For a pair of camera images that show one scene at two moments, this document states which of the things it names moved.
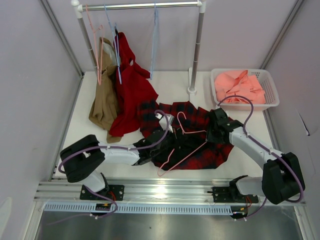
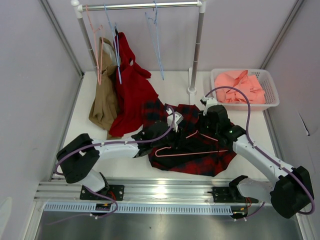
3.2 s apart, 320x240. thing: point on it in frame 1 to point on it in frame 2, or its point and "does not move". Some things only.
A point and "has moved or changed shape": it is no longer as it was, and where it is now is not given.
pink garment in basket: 239,83 does not move
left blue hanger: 116,50 does not move
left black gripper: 176,144 to 176,137
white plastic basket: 256,84 does not move
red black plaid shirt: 188,149 has moved or changed shape
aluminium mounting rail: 137,191 does not move
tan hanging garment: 104,103 does not move
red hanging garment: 132,88 does not move
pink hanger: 159,173 to 188,154
